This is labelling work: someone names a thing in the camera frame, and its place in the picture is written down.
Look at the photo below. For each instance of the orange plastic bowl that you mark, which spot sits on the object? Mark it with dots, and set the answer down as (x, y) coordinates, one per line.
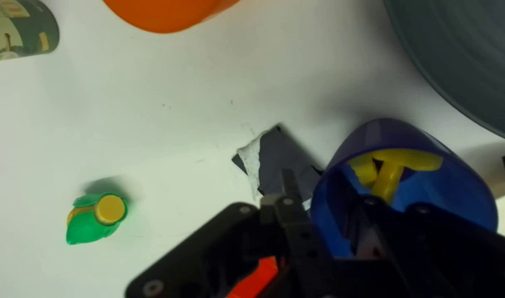
(169, 14)

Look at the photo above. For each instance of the green and yellow toy corn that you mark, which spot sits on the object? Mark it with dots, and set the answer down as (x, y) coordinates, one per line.
(89, 225)

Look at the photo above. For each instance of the grey plate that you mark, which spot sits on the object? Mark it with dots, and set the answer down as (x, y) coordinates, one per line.
(467, 49)

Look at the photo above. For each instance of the grey tape patch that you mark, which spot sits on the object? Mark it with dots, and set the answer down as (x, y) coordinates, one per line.
(277, 153)

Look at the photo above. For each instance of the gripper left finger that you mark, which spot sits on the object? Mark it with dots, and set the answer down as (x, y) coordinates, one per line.
(219, 244)

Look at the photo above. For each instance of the heap of yellow toy fries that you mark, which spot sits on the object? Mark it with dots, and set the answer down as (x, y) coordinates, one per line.
(395, 161)

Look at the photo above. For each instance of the green patterned can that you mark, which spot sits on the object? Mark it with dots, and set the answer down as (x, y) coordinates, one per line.
(16, 29)

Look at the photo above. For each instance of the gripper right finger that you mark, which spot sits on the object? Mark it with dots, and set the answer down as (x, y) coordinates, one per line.
(434, 256)

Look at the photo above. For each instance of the dark blue plastic cup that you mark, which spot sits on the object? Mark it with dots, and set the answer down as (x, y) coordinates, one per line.
(455, 186)

